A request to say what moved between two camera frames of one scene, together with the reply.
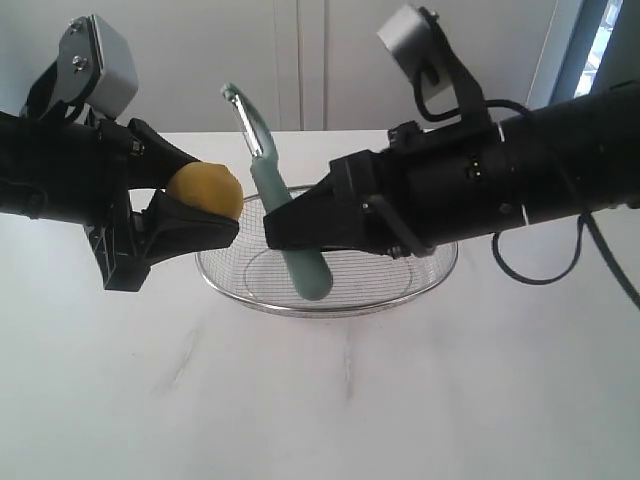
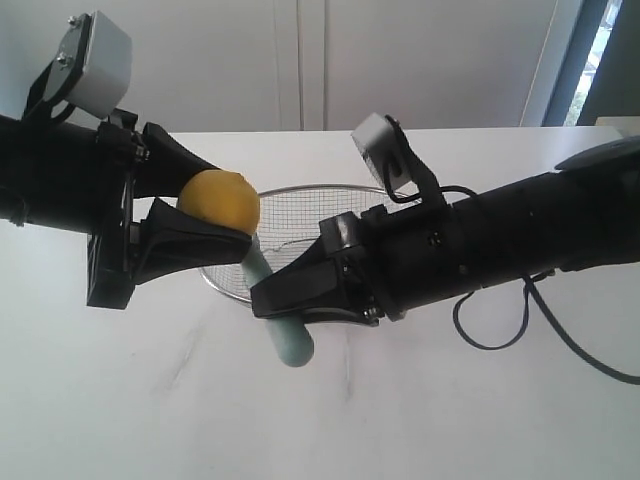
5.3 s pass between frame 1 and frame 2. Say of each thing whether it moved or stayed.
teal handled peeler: moved
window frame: stayed
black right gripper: moved
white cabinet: stayed
